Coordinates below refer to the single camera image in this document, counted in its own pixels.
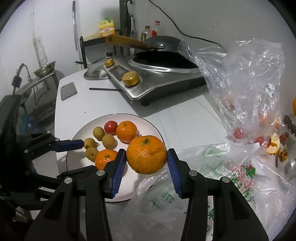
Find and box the yellow detergent bottle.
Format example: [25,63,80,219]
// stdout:
[99,17,115,38]

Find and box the black chopstick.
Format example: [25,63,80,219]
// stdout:
[89,87,123,92]

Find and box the grey phone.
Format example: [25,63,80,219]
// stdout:
[60,82,78,101]

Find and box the red capped bottle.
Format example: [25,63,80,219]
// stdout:
[151,21,164,37]

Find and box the dark beads string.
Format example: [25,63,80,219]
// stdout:
[283,114,296,137]

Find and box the orange on glass stand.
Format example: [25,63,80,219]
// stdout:
[292,97,296,117]

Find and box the orange mandarin front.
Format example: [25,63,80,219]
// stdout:
[126,135,167,175]

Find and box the white round plate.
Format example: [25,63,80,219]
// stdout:
[64,113,163,202]

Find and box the clear plastic bag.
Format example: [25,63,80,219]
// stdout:
[178,39,285,145]

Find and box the black power cable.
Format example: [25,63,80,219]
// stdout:
[147,0,223,46]

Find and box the steel induction cooker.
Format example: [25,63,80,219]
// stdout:
[103,51,206,106]

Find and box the green longan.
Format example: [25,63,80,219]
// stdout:
[84,138,98,149]
[93,126,105,141]
[85,147,99,162]
[102,134,116,149]

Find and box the orange mandarin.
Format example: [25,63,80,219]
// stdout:
[126,135,167,175]
[116,120,138,143]
[95,149,117,170]

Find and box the oil bottle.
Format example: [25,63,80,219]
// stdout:
[140,26,152,42]

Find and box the green longan front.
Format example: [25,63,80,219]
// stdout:
[85,147,99,162]

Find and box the printed plastic bag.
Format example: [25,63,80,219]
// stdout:
[111,142,292,241]

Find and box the red tomato back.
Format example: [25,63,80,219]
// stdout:
[104,120,117,135]

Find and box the orange mandarin back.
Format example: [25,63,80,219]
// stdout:
[116,120,138,143]

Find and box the green longan back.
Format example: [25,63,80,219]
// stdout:
[93,126,105,141]

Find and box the black wok wooden handle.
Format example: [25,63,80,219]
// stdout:
[105,34,183,55]

